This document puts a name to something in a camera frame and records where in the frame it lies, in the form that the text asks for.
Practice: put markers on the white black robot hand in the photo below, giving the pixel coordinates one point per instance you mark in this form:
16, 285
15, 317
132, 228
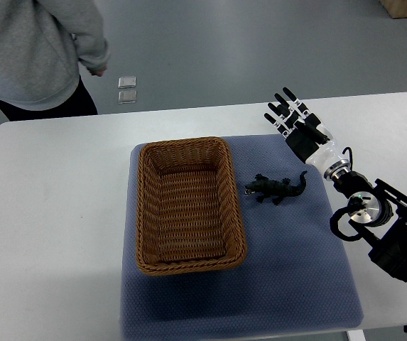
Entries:
306, 135

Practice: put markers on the dark toy crocodile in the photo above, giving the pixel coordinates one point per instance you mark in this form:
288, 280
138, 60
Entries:
276, 190

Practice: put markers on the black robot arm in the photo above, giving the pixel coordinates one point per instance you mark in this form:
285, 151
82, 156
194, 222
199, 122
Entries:
376, 213

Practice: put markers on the brown wicker basket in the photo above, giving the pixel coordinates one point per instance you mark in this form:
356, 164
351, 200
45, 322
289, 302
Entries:
188, 215

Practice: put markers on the blue-grey fabric mat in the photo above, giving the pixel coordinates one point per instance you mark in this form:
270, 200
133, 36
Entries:
295, 277

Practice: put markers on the wooden box corner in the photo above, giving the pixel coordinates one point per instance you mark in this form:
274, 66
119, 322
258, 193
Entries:
395, 8

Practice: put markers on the lower metal floor plate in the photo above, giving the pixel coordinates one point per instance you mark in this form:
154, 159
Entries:
127, 96

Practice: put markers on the metal floor plate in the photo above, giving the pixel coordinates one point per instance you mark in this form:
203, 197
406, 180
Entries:
127, 82
127, 96

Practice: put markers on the upper metal floor plate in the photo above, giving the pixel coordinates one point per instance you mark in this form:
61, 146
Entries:
127, 82

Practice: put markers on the person in grey hoodie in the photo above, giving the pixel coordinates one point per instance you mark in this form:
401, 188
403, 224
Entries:
42, 45

